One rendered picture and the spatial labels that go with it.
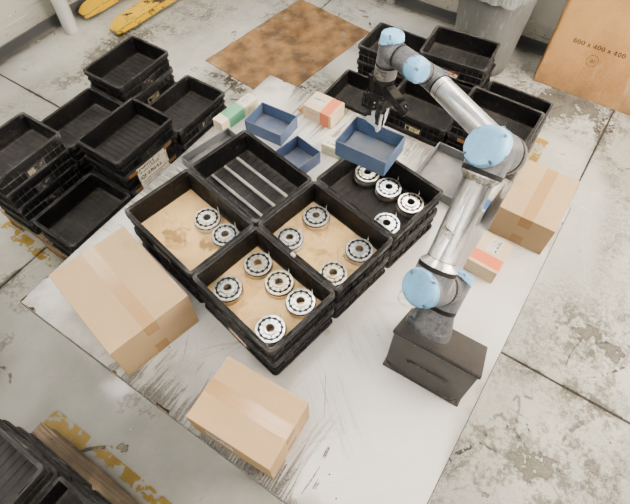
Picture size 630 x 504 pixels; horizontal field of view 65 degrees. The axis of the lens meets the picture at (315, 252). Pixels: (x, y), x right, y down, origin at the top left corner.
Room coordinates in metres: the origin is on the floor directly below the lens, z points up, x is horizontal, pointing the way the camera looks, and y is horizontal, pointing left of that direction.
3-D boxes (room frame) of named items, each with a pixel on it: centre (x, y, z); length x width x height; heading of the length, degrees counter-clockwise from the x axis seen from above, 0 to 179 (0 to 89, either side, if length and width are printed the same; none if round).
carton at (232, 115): (1.87, 0.38, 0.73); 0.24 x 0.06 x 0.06; 139
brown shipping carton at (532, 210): (1.25, -0.89, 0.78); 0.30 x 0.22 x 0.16; 146
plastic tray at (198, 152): (1.58, 0.43, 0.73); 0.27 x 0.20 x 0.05; 134
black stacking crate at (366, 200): (1.23, -0.25, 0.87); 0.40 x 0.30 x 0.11; 46
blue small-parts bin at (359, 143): (1.28, -0.20, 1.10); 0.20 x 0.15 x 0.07; 57
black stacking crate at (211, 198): (1.09, 0.46, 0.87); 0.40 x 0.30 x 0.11; 46
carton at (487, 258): (1.03, -0.68, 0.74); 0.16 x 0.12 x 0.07; 144
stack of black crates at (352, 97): (2.45, -0.30, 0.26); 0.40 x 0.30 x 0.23; 56
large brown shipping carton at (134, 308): (0.82, 0.67, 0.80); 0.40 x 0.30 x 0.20; 44
